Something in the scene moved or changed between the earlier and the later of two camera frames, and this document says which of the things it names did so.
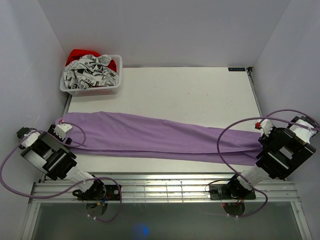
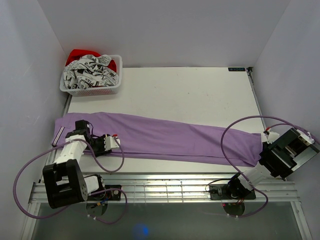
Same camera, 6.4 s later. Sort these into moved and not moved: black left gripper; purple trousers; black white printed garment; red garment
Moved: black left gripper
Not moved: black white printed garment; red garment; purple trousers
